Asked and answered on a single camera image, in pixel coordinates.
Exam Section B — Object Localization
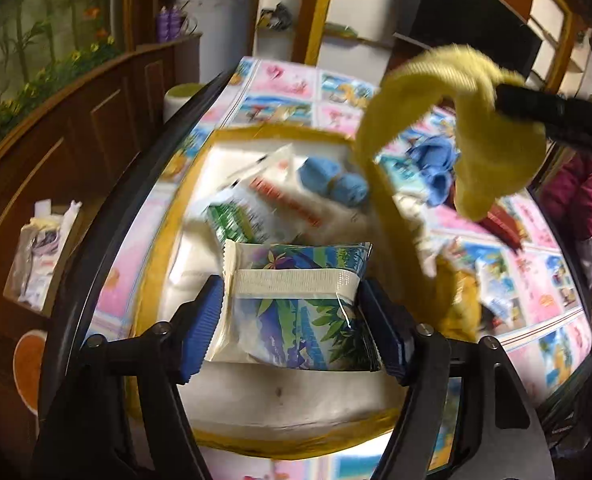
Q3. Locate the green and white packet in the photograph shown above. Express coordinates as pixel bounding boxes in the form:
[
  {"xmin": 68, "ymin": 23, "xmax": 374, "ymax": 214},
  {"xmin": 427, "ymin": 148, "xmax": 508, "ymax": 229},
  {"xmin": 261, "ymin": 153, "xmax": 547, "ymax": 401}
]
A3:
[{"xmin": 206, "ymin": 200, "xmax": 297, "ymax": 246}]

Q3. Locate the yellow towel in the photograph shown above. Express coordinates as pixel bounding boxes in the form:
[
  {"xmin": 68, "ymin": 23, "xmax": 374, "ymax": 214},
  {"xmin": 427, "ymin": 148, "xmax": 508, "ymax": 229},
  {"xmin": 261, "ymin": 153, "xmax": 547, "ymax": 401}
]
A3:
[{"xmin": 353, "ymin": 44, "xmax": 547, "ymax": 221}]

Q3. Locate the flower wall mural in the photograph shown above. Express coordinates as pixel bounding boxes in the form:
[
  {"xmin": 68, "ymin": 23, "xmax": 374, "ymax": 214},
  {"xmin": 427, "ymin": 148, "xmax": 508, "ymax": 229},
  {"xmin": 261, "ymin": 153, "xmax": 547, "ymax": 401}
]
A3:
[{"xmin": 0, "ymin": 0, "xmax": 122, "ymax": 161}]

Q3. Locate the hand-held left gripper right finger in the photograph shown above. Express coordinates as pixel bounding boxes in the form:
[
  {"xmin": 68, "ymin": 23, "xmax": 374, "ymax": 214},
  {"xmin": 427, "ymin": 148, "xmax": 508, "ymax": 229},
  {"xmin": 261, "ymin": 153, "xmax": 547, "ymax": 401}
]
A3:
[{"xmin": 358, "ymin": 277, "xmax": 561, "ymax": 480}]

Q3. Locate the white and red plastic bag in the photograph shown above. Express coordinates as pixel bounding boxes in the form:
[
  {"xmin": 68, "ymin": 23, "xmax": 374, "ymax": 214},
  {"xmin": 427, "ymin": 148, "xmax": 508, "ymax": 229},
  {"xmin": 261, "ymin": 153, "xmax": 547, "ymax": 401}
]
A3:
[{"xmin": 216, "ymin": 144, "xmax": 347, "ymax": 241}]

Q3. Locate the red packet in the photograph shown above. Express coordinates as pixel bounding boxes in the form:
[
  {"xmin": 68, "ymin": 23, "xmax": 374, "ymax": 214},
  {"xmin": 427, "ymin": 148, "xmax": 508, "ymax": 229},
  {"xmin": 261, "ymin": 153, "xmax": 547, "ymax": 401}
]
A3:
[{"xmin": 480, "ymin": 205, "xmax": 526, "ymax": 253}]

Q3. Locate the printed pink tablecloth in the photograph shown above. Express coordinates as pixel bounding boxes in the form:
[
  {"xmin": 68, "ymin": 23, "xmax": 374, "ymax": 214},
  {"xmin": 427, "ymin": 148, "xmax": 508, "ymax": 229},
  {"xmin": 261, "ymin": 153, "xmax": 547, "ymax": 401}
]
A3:
[{"xmin": 83, "ymin": 57, "xmax": 592, "ymax": 480}]

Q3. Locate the tropical print wipes pack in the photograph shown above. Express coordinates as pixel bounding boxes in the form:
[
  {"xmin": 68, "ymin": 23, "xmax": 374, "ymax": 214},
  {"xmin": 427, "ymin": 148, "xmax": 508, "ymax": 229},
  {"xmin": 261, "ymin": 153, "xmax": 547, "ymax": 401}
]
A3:
[{"xmin": 203, "ymin": 240, "xmax": 381, "ymax": 373}]

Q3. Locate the dark shelf ornament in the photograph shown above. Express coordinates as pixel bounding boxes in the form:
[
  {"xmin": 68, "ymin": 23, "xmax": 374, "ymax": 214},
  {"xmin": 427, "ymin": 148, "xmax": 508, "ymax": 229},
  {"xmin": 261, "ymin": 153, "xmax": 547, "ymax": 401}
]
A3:
[{"xmin": 260, "ymin": 2, "xmax": 293, "ymax": 31}]

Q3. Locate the white cylinder with green top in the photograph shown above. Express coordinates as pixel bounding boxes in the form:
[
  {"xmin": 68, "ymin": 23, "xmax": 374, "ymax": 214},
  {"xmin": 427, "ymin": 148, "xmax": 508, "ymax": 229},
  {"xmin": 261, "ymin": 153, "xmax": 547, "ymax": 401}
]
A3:
[{"xmin": 165, "ymin": 84, "xmax": 201, "ymax": 123}]

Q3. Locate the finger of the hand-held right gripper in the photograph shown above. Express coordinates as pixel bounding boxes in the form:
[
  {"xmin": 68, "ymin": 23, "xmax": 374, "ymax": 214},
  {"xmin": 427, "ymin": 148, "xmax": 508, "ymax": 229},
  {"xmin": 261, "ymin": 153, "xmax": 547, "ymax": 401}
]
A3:
[{"xmin": 493, "ymin": 82, "xmax": 592, "ymax": 147}]

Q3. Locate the orange stool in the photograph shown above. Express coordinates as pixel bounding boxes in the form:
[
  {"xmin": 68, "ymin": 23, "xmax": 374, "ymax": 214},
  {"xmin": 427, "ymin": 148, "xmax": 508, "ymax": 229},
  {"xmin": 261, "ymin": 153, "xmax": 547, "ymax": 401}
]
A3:
[{"xmin": 13, "ymin": 329, "xmax": 47, "ymax": 416}]

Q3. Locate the brown wooden cabinet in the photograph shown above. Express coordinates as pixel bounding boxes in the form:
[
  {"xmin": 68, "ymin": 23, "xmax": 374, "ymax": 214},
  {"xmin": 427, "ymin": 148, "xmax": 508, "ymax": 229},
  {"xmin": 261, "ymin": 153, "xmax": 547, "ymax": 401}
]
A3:
[{"xmin": 0, "ymin": 42, "xmax": 201, "ymax": 480}]

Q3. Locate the box of papers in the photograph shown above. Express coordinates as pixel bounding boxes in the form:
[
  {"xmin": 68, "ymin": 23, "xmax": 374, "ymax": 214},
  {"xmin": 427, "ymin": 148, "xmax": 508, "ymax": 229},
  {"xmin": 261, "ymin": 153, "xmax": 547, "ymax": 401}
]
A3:
[{"xmin": 3, "ymin": 200, "xmax": 84, "ymax": 311}]

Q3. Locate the blue towel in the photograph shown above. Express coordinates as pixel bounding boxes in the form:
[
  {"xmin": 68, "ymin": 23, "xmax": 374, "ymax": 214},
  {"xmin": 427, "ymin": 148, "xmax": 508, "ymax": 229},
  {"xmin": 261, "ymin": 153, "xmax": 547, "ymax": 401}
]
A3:
[{"xmin": 408, "ymin": 137, "xmax": 459, "ymax": 206}]

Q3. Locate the small blue cloth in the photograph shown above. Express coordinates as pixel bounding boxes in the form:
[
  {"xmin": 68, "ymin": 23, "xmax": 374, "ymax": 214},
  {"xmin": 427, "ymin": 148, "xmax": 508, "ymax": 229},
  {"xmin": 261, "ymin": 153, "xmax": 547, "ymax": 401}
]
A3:
[{"xmin": 297, "ymin": 155, "xmax": 369, "ymax": 207}]

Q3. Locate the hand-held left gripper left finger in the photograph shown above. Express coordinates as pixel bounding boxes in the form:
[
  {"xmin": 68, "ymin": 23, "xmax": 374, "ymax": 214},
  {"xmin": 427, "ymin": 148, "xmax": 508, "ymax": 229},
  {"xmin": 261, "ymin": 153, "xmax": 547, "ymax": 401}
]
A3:
[{"xmin": 28, "ymin": 275, "xmax": 227, "ymax": 480}]

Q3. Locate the gold foil packet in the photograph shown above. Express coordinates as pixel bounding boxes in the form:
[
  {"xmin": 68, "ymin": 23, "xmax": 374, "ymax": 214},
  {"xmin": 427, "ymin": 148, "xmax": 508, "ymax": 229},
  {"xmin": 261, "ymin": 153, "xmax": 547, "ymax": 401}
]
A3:
[{"xmin": 433, "ymin": 255, "xmax": 481, "ymax": 341}]

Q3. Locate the black flat television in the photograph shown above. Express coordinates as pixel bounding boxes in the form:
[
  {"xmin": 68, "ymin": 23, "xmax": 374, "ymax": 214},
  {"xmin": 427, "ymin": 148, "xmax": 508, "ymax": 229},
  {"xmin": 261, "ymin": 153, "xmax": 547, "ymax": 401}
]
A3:
[{"xmin": 393, "ymin": 0, "xmax": 541, "ymax": 78}]

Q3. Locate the white tray with gold rim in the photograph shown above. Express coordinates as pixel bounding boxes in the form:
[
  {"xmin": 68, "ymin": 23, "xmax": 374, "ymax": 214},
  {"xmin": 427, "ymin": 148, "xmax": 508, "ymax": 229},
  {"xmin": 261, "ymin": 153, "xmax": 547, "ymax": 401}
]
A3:
[{"xmin": 126, "ymin": 125, "xmax": 456, "ymax": 461}]

